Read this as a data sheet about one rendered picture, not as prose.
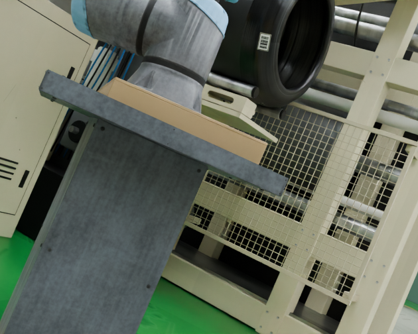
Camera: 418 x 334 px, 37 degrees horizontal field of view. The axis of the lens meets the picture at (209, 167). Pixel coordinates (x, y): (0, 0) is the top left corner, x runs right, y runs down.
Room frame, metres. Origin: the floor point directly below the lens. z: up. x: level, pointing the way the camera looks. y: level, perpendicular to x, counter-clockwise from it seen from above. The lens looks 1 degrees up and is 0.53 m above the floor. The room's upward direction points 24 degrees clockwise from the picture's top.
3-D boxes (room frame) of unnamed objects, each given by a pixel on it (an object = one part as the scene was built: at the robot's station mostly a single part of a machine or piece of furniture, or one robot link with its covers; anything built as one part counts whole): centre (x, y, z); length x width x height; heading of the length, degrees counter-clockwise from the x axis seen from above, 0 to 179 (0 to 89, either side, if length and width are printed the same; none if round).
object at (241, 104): (2.37, 0.10, 0.83); 0.36 x 0.09 x 0.06; 59
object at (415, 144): (2.66, -0.34, 0.65); 0.90 x 0.02 x 0.70; 59
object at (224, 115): (2.49, 0.03, 0.80); 0.37 x 0.36 x 0.02; 149
